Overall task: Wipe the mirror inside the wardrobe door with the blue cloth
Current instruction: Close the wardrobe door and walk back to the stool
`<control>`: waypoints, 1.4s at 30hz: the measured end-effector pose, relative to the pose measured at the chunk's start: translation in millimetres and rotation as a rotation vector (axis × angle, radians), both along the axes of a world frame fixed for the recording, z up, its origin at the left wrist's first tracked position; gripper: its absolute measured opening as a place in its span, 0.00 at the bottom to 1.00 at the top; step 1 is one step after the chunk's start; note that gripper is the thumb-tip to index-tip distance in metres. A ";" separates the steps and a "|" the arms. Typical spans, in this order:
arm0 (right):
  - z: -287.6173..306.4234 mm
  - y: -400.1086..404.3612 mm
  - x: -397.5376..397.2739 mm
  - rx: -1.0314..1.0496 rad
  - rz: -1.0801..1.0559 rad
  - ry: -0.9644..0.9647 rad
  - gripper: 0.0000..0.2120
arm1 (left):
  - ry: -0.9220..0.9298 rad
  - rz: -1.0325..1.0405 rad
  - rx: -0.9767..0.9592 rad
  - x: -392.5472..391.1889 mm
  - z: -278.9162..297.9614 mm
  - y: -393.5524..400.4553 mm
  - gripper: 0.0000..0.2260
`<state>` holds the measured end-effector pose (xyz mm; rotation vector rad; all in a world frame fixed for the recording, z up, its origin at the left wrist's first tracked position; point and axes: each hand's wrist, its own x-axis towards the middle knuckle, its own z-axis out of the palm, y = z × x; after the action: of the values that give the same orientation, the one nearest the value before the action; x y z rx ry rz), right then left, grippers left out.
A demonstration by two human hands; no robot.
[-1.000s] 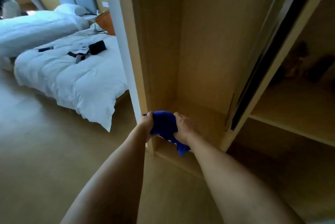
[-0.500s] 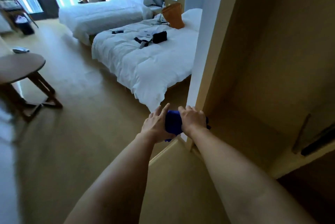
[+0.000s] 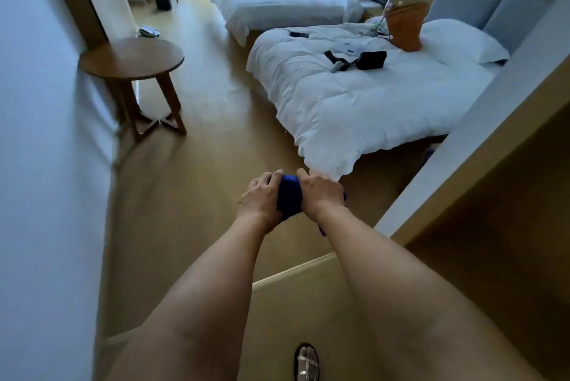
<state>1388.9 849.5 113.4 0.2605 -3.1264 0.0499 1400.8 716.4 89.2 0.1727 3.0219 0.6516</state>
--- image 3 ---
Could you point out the person's right hand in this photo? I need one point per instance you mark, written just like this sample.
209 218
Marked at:
318 193

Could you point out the person's left hand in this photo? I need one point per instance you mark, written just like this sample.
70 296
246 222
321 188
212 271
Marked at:
260 200

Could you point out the blue microfibre cloth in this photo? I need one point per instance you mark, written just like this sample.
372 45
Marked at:
289 198

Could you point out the light wooden wardrobe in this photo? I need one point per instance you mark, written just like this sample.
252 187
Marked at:
512 216

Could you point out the person's left forearm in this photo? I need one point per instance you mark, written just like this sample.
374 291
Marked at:
209 305

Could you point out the person's right forearm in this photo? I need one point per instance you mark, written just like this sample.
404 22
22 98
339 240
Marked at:
401 305

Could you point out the black fabric bag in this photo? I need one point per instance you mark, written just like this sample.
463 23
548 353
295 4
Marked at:
372 60

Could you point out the white papers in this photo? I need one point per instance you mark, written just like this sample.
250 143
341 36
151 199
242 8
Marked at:
347 46

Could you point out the small black device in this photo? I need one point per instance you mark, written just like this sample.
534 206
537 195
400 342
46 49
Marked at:
299 34

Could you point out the orange tote bag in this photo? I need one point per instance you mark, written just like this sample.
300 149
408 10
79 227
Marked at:
407 26

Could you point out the round wooden table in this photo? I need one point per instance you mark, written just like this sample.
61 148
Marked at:
133 55

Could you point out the far white bed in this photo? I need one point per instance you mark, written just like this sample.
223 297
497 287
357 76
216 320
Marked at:
276 2

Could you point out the white grey small item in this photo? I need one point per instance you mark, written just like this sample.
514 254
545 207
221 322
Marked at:
148 31

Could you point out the white pillow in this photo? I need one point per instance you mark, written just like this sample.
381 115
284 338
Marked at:
458 40

